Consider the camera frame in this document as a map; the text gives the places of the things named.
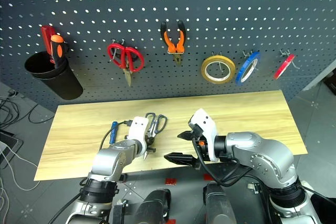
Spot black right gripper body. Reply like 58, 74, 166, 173
190, 125, 212, 169

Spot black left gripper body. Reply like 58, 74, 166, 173
145, 129, 156, 148

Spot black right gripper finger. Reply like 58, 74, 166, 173
163, 152, 198, 167
177, 130, 195, 141

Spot grey handled scissors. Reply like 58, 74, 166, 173
143, 112, 169, 162

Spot yellow tape roll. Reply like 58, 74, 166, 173
201, 55, 236, 85

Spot metal pegboard hook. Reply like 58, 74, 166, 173
279, 48, 301, 70
242, 50, 259, 71
211, 51, 224, 73
112, 38, 124, 61

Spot blue tape roll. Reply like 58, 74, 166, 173
235, 51, 261, 86

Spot red tape roll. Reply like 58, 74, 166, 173
273, 54, 296, 80

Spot dark grey perforated pegboard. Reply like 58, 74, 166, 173
0, 0, 336, 113

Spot dark rounded shape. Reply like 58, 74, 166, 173
203, 180, 237, 224
133, 188, 172, 224

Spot black plastic cup holder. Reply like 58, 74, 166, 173
24, 50, 84, 101

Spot dark flat device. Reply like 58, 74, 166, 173
0, 129, 24, 170

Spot red utility knife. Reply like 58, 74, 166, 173
40, 25, 57, 63

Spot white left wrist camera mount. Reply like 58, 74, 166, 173
127, 115, 150, 158

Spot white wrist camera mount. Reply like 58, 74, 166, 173
188, 108, 220, 163
127, 115, 150, 158

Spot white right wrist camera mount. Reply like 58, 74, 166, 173
188, 108, 220, 163

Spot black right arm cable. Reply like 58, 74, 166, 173
192, 129, 253, 187

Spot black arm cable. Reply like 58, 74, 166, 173
99, 120, 133, 152
192, 129, 253, 187

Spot blue handled tool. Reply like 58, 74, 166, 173
109, 121, 119, 145

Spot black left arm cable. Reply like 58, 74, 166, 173
99, 120, 133, 152

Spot red handled scissors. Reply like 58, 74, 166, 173
106, 42, 145, 88

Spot orange black handled pliers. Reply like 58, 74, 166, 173
160, 20, 187, 66

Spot orange black handled screwdriver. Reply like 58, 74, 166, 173
49, 34, 65, 69

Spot white floor cable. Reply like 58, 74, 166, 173
0, 144, 40, 224

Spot black floor cables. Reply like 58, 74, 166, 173
0, 89, 55, 131

